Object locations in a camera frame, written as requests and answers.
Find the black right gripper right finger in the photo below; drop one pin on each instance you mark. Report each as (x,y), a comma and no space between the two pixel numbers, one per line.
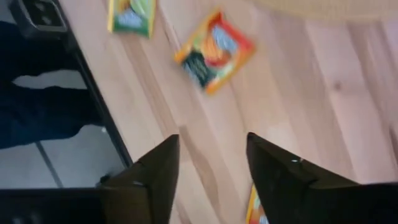
(280,186)

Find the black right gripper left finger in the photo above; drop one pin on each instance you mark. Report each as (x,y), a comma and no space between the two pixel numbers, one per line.
(152,186)

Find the green lemon lime tea bag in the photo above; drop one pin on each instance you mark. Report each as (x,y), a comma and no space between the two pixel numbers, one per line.
(133,18)

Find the person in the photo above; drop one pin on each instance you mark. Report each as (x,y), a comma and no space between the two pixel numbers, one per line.
(37,118)

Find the round woven straw placemat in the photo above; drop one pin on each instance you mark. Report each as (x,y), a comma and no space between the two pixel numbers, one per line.
(326,6)

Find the black aluminium table frame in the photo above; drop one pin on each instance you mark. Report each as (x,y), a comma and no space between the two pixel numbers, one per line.
(40,18)

